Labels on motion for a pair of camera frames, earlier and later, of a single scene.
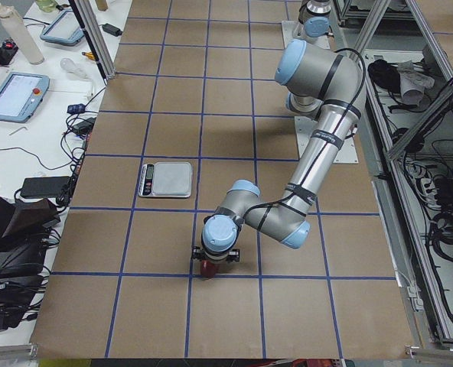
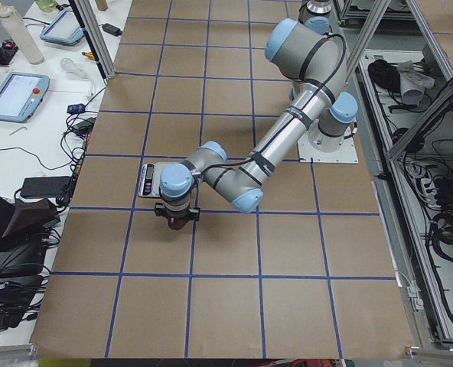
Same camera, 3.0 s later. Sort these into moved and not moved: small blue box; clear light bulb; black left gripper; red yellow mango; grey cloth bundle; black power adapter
Moved: black left gripper; red yellow mango
Not moved: black power adapter; small blue box; clear light bulb; grey cloth bundle
